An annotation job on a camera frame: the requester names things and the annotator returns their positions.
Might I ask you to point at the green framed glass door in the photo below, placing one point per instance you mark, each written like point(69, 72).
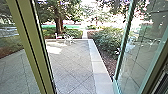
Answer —
point(140, 53)

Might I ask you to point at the green outdoor hedge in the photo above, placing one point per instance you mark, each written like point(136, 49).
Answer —
point(108, 40)

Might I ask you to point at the low green shrub bed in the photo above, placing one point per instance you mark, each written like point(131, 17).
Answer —
point(63, 32)

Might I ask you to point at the brown tree trunk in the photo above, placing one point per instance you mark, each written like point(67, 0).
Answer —
point(59, 23)

